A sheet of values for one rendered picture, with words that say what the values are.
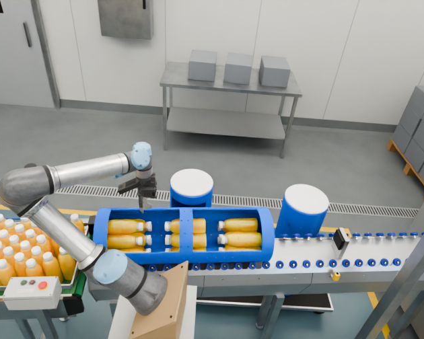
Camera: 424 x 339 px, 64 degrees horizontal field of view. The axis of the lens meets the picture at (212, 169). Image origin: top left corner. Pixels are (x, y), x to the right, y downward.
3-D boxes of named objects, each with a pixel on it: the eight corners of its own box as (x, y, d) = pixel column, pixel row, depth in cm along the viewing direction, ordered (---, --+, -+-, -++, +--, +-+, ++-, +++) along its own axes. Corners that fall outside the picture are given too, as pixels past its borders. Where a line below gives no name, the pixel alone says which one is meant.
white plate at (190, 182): (167, 171, 228) (167, 172, 229) (174, 198, 207) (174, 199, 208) (206, 166, 235) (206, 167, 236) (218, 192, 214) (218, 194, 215)
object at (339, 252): (341, 259, 193) (350, 241, 183) (334, 259, 192) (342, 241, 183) (334, 245, 201) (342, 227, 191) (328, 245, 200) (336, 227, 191)
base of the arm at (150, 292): (163, 307, 115) (141, 292, 111) (134, 321, 121) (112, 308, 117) (171, 270, 127) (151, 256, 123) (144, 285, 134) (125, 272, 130)
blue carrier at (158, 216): (268, 272, 179) (278, 237, 162) (97, 276, 170) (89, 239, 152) (258, 231, 202) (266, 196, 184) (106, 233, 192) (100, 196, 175)
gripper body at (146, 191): (155, 200, 156) (155, 179, 148) (136, 200, 155) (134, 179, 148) (156, 189, 162) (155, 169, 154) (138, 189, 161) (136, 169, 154)
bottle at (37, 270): (29, 287, 167) (20, 264, 156) (44, 278, 172) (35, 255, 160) (36, 296, 164) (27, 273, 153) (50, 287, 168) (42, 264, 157)
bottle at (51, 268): (50, 289, 167) (41, 266, 156) (47, 278, 172) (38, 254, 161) (64, 283, 170) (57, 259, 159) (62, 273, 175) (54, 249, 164)
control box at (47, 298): (56, 309, 149) (51, 295, 143) (8, 311, 147) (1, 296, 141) (62, 288, 157) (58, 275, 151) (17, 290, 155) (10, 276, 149)
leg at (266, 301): (264, 329, 253) (280, 278, 215) (256, 329, 252) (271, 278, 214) (262, 321, 257) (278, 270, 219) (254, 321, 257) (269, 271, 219)
